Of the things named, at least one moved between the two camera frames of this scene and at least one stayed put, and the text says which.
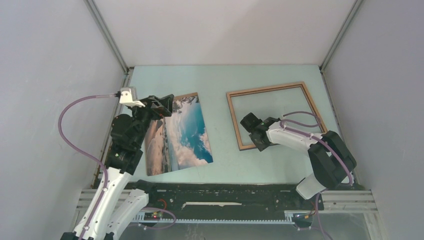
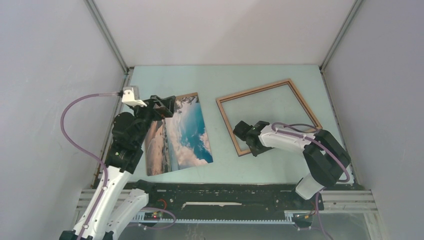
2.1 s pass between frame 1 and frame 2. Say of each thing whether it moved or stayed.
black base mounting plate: stayed
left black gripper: stayed
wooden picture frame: moved
